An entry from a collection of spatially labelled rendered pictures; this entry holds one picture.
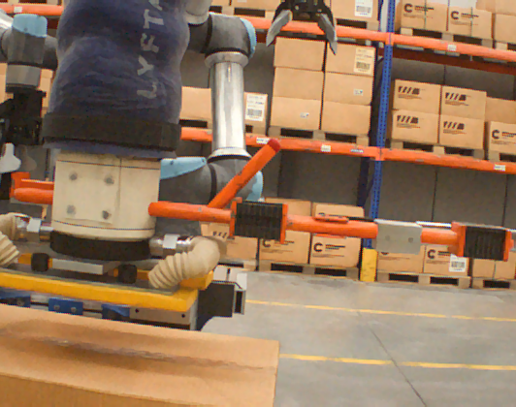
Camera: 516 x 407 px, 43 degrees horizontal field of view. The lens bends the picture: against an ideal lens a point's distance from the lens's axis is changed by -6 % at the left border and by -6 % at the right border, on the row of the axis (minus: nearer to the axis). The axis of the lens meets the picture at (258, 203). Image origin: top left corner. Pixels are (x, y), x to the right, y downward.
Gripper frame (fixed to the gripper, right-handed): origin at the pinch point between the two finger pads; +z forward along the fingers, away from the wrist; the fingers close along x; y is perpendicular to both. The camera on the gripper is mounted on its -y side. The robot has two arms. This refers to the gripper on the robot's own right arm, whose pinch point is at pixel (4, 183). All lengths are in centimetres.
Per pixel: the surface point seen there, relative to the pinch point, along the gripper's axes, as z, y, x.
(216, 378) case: 24, 51, -34
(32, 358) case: 24, 23, -37
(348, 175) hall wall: -5, 129, 831
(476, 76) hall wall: -167, 304, 843
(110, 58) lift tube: -22, 31, -36
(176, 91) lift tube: -18, 40, -28
